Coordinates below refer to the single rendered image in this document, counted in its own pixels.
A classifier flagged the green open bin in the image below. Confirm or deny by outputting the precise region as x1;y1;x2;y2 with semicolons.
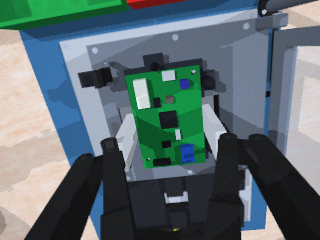
0;0;129;30

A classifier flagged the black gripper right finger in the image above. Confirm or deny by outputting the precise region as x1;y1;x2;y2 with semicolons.
202;104;320;240

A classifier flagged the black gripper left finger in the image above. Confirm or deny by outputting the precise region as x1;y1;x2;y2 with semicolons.
24;113;138;240

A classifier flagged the green circuit board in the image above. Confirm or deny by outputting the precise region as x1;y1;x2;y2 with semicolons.
125;65;206;169

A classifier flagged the red bin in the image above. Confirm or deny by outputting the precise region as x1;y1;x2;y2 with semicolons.
127;0;186;10

